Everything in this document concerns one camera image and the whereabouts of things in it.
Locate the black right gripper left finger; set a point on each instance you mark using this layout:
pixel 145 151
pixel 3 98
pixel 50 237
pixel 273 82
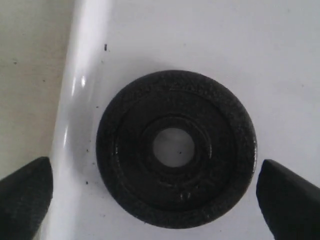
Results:
pixel 25 197

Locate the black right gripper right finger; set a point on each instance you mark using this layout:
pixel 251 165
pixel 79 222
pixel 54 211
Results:
pixel 290 204

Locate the black weight plate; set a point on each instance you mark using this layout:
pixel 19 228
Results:
pixel 218 174

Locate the white rectangular tray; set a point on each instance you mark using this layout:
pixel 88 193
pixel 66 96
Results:
pixel 267 52

